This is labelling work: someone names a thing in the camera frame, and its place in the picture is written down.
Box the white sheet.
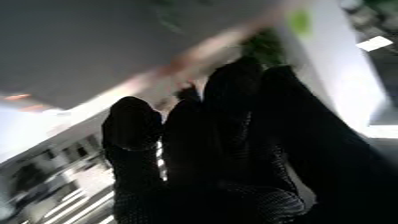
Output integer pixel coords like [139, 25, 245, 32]
[272, 0, 389, 134]

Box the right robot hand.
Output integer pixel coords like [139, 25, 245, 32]
[100, 57, 398, 224]

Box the dark mat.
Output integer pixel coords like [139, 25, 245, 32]
[0, 0, 284, 111]

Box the green sprig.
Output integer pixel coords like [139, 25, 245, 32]
[238, 28, 291, 68]

